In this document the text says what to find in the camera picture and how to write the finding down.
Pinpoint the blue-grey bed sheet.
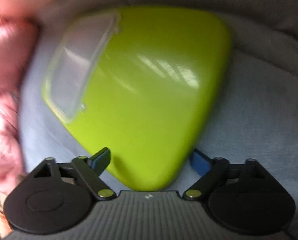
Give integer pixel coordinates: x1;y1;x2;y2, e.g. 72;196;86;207
19;12;298;240

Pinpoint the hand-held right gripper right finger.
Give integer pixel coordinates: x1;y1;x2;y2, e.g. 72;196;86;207
183;149;275;200

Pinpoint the green plastic box lid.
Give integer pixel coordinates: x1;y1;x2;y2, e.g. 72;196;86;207
41;6;233;192

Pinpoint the pink quilt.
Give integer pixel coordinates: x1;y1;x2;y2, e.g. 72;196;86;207
0;17;41;195

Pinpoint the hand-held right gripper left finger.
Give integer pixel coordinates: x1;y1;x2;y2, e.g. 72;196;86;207
26;148;117;201

